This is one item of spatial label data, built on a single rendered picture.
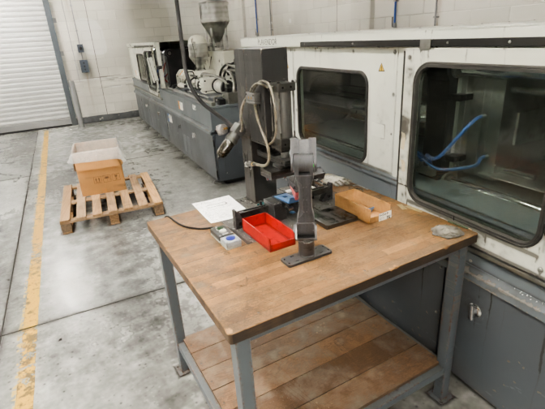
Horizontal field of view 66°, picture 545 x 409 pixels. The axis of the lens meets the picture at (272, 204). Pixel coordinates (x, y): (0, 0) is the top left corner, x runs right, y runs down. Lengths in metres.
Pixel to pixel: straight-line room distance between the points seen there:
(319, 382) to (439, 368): 0.57
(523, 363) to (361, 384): 0.67
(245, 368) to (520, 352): 1.16
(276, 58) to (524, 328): 1.49
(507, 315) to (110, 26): 10.07
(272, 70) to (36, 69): 9.17
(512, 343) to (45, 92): 10.11
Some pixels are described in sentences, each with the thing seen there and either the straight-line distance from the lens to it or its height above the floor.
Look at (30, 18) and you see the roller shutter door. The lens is 10.79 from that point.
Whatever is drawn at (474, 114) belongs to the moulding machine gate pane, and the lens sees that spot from 1.85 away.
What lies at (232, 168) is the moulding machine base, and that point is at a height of 0.21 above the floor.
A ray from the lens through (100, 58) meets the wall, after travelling 10.87.
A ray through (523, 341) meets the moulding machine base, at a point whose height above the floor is 0.51.
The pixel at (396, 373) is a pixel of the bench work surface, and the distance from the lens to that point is 2.16.
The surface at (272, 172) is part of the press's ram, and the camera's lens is 1.84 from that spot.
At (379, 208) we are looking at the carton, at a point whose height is 0.92.
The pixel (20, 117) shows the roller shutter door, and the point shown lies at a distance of 10.90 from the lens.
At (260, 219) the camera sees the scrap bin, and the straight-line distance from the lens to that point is 1.89.
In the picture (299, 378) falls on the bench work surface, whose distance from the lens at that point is 2.10.
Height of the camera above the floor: 1.71
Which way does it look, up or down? 22 degrees down
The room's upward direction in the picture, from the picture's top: 4 degrees counter-clockwise
